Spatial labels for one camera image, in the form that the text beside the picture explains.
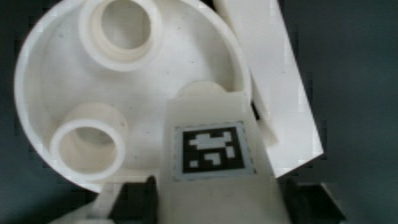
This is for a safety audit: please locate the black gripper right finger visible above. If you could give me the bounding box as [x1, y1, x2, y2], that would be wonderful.
[282, 180, 346, 224]

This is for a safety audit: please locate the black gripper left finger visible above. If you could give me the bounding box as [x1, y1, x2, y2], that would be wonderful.
[86, 175, 159, 224]

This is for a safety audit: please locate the white stool leg with tag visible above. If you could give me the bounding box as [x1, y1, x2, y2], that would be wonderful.
[154, 91, 291, 224]

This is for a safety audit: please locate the white round stool seat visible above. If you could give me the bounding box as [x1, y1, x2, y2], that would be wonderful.
[14, 0, 250, 191]

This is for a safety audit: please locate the white right fence rail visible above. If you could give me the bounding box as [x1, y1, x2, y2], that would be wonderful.
[213, 0, 323, 177]

